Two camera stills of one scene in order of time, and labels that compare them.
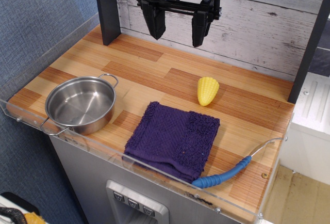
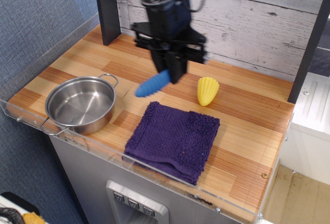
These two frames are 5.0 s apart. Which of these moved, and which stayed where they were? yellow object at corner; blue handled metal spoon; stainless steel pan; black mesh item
Moved: blue handled metal spoon
Stayed: yellow object at corner; black mesh item; stainless steel pan
